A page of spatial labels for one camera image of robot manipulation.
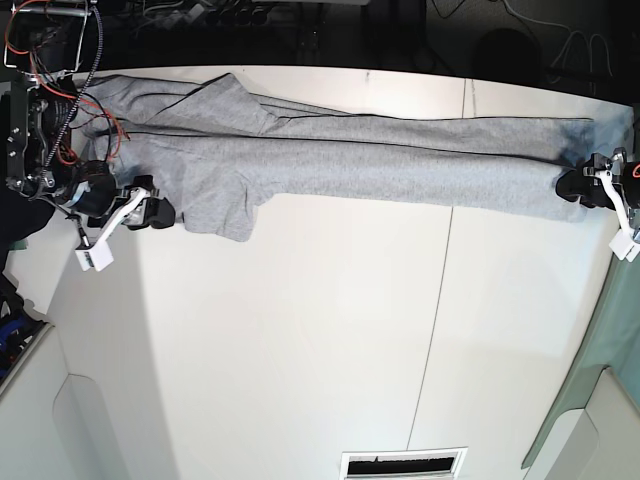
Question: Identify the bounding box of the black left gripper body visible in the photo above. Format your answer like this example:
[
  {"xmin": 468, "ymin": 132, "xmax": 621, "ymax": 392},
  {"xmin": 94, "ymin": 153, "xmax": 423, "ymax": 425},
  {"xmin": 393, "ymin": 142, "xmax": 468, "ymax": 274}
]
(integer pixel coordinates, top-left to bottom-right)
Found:
[{"xmin": 582, "ymin": 147, "xmax": 639, "ymax": 220}]

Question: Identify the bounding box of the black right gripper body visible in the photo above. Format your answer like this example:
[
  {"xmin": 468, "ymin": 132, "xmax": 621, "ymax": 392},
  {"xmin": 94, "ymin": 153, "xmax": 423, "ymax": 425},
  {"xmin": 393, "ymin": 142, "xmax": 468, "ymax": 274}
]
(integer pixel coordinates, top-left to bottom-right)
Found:
[{"xmin": 55, "ymin": 160, "xmax": 160, "ymax": 229}]

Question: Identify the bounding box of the grey t-shirt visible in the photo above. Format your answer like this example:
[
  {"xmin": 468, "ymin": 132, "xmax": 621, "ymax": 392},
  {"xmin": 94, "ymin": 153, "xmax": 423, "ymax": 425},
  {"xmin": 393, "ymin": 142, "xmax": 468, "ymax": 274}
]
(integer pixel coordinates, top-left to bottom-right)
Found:
[{"xmin": 89, "ymin": 74, "xmax": 633, "ymax": 242}]

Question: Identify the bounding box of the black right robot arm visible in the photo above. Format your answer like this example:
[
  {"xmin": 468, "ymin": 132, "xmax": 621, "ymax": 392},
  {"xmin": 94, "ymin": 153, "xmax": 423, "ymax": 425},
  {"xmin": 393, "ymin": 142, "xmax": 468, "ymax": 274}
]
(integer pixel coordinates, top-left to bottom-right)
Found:
[{"xmin": 3, "ymin": 1, "xmax": 176, "ymax": 230}]

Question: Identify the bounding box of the dark navy cloth pile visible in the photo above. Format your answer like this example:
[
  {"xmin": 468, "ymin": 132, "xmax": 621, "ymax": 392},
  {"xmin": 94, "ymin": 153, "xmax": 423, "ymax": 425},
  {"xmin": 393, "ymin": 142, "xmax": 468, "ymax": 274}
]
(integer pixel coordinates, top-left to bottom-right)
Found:
[{"xmin": 0, "ymin": 95, "xmax": 54, "ymax": 272}]

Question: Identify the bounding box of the white vent grille slot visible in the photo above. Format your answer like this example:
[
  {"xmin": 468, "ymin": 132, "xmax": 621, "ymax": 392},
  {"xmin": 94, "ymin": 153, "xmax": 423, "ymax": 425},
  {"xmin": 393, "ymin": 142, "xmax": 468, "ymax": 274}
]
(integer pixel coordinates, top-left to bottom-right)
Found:
[{"xmin": 339, "ymin": 447, "xmax": 468, "ymax": 480}]

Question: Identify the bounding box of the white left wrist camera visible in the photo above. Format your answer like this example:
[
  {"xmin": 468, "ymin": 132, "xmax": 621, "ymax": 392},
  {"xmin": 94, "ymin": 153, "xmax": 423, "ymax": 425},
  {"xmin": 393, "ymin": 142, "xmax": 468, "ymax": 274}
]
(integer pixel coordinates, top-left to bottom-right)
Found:
[{"xmin": 609, "ymin": 230, "xmax": 640, "ymax": 263}]

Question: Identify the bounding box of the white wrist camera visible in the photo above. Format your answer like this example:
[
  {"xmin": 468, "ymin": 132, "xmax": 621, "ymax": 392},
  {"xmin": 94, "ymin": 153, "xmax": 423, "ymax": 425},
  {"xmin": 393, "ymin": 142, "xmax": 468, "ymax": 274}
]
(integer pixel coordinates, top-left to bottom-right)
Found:
[
  {"xmin": 75, "ymin": 242, "xmax": 114, "ymax": 272},
  {"xmin": 609, "ymin": 230, "xmax": 640, "ymax": 263}
]

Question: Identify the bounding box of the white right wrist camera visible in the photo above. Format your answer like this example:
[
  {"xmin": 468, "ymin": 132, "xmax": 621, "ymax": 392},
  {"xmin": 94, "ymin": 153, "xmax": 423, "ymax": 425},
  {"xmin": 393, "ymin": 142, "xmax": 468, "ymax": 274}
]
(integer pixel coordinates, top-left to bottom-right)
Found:
[{"xmin": 75, "ymin": 242, "xmax": 114, "ymax": 272}]

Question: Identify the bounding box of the white cables upper right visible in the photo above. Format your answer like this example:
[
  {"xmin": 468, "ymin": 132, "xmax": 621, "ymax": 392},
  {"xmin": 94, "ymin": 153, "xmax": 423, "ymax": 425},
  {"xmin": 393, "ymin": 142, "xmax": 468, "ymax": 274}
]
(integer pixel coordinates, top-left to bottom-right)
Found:
[{"xmin": 499, "ymin": 0, "xmax": 640, "ymax": 86}]

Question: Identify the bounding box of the blue cables left edge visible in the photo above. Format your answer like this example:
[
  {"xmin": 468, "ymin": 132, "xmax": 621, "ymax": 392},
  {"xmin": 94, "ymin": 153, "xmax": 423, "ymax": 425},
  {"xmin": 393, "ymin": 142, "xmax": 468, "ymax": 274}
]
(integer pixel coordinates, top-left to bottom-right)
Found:
[{"xmin": 0, "ymin": 294, "xmax": 32, "ymax": 381}]

